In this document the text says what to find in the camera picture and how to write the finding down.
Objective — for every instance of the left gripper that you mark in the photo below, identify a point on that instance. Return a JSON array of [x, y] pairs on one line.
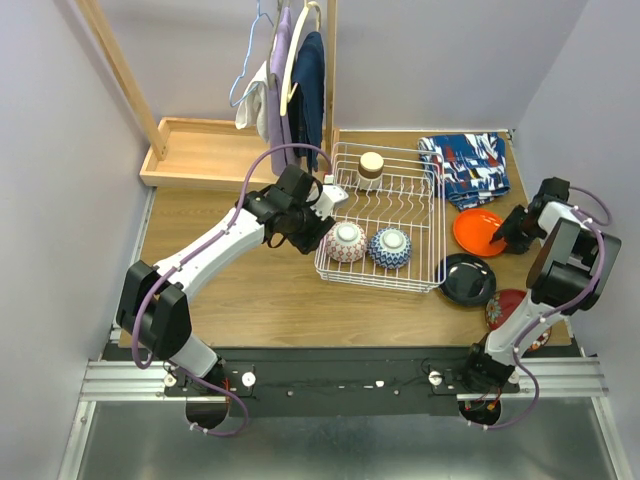
[[314, 233]]

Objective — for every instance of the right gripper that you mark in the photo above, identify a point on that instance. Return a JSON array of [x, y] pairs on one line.
[[513, 244]]

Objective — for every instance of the red white patterned bowl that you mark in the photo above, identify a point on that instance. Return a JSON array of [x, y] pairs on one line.
[[346, 242]]

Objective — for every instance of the orange plate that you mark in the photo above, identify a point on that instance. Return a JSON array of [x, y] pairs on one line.
[[473, 230]]

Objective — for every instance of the blue patterned bowl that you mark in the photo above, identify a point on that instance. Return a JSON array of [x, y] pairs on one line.
[[390, 248]]

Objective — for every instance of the red floral plate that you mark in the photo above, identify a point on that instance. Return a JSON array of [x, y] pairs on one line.
[[502, 305]]

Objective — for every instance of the white wire dish rack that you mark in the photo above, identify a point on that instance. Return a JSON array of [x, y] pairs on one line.
[[409, 198]]

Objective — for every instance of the white metal cup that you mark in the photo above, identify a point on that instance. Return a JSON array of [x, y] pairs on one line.
[[370, 171]]

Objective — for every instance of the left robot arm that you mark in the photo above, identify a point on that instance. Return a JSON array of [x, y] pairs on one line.
[[154, 303]]

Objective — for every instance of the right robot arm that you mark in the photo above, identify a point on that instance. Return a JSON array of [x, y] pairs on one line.
[[568, 274]]

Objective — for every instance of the wooden clothes rack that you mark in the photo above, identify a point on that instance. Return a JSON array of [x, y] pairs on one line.
[[183, 152]]

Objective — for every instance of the blue patterned folded cloth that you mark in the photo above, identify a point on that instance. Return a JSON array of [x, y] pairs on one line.
[[472, 167]]

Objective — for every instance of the navy hanging garment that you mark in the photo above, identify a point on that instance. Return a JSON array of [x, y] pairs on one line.
[[306, 108]]

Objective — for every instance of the white hanging garment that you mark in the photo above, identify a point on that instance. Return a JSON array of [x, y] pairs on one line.
[[252, 110]]

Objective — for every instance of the cream wooden hanger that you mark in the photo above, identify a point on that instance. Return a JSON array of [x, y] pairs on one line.
[[288, 86]]

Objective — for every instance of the grey hanger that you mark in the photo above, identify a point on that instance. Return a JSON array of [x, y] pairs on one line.
[[281, 5]]

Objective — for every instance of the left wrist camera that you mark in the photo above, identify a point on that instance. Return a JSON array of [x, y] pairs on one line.
[[330, 197]]

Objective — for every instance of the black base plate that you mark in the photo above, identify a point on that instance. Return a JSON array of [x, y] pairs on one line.
[[359, 381]]

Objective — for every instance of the light blue wire hanger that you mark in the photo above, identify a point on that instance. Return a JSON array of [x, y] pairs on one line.
[[261, 20]]

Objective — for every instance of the aluminium rail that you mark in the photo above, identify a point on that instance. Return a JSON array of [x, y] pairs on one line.
[[122, 381]]

